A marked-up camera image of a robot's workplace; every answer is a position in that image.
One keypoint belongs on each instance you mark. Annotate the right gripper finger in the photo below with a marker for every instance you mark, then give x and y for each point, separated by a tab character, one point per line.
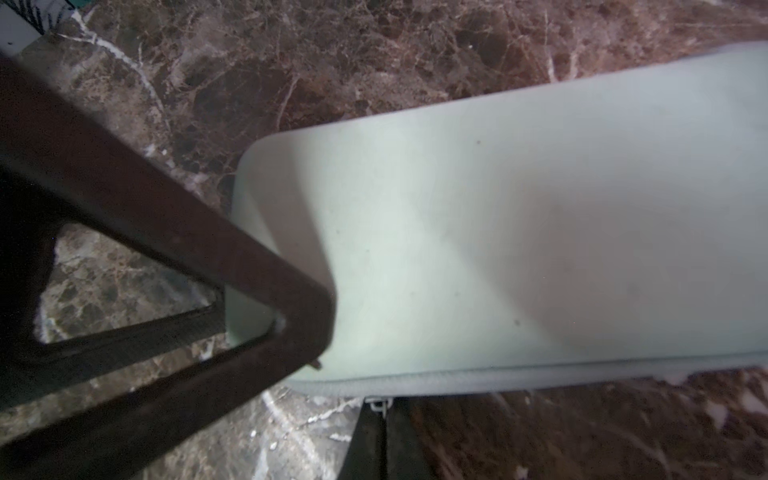
384	444

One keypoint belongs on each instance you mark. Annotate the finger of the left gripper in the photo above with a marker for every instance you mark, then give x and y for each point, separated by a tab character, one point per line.
60	167

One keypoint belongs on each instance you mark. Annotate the grey umbrella case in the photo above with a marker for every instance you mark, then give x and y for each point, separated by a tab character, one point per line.
584	231

